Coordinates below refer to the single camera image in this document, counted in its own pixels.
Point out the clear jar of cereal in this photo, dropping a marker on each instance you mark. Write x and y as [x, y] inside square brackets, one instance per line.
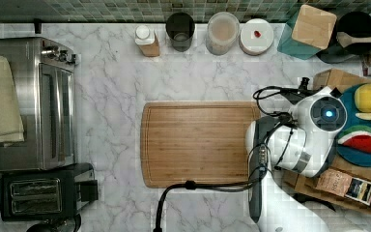
[222, 32]

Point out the teal plate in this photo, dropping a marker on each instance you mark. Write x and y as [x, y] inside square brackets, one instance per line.
[351, 155]

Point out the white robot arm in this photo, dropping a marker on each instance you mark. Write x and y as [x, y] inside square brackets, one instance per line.
[304, 143]

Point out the black two-slot toaster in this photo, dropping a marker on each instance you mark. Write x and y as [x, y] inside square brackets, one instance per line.
[58, 193]

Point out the orange bottle with white cap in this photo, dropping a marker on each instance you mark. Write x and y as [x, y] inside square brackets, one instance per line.
[146, 40]

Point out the black utensil holder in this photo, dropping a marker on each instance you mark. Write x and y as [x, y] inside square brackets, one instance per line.
[355, 24]

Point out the bamboo cutting board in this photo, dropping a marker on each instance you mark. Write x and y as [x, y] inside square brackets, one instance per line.
[200, 141]

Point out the dark tea bag packet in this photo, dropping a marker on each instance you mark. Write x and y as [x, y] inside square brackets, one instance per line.
[360, 191]

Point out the toy watermelon slice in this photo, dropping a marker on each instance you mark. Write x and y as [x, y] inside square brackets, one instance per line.
[356, 137]

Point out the teal canister with wooden lid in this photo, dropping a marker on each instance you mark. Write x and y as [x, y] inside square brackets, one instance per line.
[307, 32]

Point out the brown tea bag packet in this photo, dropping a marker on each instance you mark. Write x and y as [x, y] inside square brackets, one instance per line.
[334, 181]

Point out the dark grey cylindrical canister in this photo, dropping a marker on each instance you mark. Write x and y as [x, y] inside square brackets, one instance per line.
[180, 28]

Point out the stainless toaster oven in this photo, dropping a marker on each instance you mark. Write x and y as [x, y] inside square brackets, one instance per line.
[43, 79]

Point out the wooden spoon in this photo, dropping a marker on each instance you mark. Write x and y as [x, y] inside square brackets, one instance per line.
[345, 40]

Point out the black round object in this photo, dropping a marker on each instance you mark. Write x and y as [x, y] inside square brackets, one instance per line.
[67, 224]

